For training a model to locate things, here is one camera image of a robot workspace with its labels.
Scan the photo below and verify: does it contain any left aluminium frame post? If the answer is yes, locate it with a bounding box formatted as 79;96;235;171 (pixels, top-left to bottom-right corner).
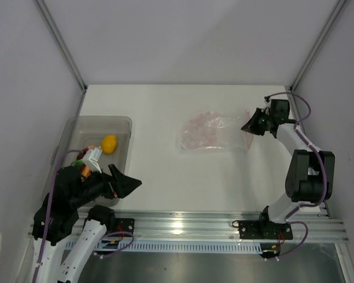
33;0;87;92

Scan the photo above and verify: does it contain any clear plastic bin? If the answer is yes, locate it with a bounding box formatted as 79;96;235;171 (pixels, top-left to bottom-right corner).
42;116;142;210

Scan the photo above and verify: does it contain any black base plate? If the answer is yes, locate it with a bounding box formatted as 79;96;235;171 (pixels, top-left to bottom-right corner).
238;221;293;240
107;218;135;238

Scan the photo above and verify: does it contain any orange papaya slice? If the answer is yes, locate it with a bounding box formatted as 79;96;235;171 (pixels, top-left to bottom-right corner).
78;145;95;177

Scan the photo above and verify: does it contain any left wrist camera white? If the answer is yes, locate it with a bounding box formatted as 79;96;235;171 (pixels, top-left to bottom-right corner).
82;147;102;173

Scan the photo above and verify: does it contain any clear zip top bag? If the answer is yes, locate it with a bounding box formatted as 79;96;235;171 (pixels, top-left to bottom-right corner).
176;110;253;153

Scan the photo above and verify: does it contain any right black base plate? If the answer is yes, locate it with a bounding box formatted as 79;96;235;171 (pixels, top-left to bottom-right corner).
238;221;293;240

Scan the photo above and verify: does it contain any right aluminium frame post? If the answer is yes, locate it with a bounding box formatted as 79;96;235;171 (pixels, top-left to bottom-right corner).
289;0;350;92

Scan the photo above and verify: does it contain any white slotted cable duct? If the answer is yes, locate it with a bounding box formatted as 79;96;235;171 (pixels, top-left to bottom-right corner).
63;241;260;254

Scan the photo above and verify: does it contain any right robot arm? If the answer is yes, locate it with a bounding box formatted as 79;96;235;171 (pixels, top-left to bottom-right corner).
239;96;335;239

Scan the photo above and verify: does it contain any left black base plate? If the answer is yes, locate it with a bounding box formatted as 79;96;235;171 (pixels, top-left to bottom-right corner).
107;218;135;238

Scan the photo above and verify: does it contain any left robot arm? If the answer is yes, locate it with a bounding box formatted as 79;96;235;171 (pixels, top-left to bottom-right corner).
31;164;142;282

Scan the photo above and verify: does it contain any green onion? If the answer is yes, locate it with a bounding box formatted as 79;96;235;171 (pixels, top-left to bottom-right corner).
70;159;84;167

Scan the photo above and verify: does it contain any aluminium frame post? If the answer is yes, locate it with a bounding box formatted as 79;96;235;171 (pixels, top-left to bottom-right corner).
289;0;350;92
33;0;87;92

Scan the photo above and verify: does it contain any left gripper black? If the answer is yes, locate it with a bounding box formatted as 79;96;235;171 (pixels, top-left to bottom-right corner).
71;162;142;207

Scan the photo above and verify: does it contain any aluminium mounting rail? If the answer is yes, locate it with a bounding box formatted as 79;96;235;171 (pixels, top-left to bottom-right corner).
115;209;349;243

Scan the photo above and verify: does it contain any yellow lemon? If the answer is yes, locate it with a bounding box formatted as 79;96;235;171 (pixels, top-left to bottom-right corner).
101;134;117;154

